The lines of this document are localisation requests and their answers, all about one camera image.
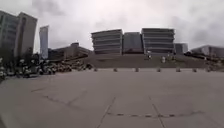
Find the slim pale tower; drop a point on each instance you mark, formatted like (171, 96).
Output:
(44, 41)

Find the grassy embankment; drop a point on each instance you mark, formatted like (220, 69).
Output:
(133, 61)

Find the low dark building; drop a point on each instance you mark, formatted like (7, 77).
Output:
(68, 51)

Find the tall grey building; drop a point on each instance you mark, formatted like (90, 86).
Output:
(16, 33)

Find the grey paved plaza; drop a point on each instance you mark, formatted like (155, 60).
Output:
(133, 90)

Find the row of parked two-wheelers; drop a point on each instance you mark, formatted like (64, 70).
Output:
(43, 68)

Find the low grey building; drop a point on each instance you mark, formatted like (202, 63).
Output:
(210, 51)

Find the row of bollards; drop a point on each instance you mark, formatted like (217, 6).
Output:
(136, 69)

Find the wide layered grey building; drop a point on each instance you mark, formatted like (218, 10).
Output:
(133, 41)

